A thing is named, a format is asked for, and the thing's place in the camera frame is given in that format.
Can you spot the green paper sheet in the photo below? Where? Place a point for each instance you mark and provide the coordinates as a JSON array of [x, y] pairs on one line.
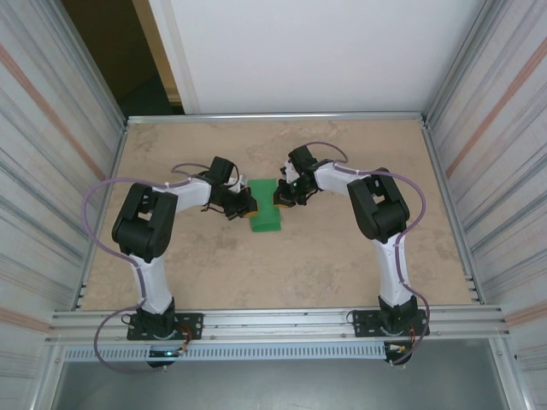
[[265, 205]]

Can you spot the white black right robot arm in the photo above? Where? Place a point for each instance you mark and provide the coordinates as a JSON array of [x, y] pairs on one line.
[[393, 273]]

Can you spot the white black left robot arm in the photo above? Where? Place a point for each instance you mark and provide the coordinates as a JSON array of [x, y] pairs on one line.
[[151, 282]]

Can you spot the black base controller module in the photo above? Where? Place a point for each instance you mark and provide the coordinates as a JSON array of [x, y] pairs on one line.
[[399, 350], [164, 353]]

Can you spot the grey metal shelf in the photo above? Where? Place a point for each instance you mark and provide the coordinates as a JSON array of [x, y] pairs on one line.
[[278, 384]]

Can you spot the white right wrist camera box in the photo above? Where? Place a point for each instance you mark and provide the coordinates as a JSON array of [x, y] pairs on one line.
[[291, 171]]

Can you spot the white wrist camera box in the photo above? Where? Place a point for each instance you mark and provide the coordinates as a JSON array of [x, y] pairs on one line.
[[291, 171], [238, 183]]

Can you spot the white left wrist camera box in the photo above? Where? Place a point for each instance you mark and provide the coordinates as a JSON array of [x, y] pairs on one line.
[[238, 183]]

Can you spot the aluminium table end rail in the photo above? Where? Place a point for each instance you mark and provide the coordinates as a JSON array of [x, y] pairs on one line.
[[278, 117]]

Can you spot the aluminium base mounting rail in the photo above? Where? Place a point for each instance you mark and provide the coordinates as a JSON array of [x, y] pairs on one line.
[[278, 318]]

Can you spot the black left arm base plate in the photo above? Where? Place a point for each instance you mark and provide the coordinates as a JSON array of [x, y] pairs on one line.
[[192, 324]]

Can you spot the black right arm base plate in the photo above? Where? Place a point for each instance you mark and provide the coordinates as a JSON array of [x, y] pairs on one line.
[[363, 322]]

